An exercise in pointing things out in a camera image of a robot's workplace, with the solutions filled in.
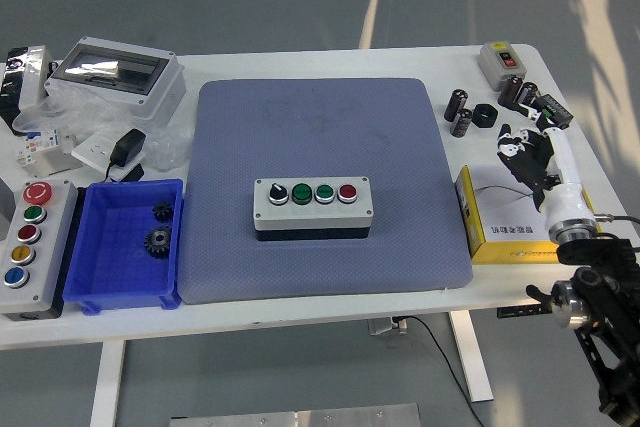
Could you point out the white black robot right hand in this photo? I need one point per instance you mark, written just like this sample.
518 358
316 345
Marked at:
565 182

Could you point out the grey four-button control box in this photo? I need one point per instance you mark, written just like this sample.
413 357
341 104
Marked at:
310 217

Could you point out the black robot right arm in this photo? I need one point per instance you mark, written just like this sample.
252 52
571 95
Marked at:
605 297

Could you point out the black desk control panel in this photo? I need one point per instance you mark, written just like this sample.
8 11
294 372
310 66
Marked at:
515 312

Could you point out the grey five-button control box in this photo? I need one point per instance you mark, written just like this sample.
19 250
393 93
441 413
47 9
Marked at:
42 257

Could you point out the yellow white cardboard box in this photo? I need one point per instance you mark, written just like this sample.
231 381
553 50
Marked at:
500 212

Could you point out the black module with green terminal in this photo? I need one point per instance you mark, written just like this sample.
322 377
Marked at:
557 109

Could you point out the black cylindrical capacitor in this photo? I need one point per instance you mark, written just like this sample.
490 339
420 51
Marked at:
456 106
527 94
461 123
510 91

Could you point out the black hex nut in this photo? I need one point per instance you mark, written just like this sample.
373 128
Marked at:
485 116

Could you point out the white table leg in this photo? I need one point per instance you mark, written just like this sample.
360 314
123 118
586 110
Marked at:
106 382
472 357

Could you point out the blue-grey textured mat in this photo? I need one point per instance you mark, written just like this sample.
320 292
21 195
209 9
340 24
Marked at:
300 122

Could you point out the small black bevel gear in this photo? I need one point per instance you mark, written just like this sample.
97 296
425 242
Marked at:
162 211

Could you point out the large black bevel gear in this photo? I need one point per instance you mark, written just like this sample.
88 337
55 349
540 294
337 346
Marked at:
159 243

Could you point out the black power adapter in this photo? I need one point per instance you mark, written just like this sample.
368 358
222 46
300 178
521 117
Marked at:
127 147

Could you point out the blue plastic bin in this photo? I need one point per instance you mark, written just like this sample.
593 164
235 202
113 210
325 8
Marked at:
110 272

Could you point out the clear plastic bag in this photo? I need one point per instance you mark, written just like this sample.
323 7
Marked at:
90 119

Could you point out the white circuit breaker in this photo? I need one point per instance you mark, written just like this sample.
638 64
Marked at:
37 144

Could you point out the white black wrapped device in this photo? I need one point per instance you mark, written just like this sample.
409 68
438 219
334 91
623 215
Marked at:
35 77

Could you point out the grey metal box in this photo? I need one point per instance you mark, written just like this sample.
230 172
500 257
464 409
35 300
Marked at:
5 207

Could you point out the grey red-black switch box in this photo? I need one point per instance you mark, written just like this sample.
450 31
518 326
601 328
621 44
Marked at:
495 69

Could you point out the grey bracket under table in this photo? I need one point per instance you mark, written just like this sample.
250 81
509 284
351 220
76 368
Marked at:
385 325

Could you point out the grey metal base plate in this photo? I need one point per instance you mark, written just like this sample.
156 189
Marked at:
300 417

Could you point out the grey enclosure with clear lid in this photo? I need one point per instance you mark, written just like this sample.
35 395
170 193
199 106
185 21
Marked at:
150 97

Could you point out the white wall socket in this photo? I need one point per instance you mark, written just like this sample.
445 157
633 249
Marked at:
92 149

